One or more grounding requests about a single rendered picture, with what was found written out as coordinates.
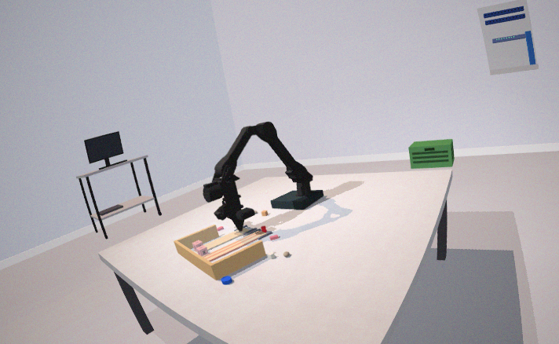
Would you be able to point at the blue disc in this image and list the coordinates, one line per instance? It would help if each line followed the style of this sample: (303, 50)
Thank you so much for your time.
(226, 280)

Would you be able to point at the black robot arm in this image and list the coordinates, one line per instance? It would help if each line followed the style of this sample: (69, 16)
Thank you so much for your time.
(225, 168)

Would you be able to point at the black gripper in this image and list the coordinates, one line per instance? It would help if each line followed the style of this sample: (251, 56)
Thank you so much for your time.
(240, 214)

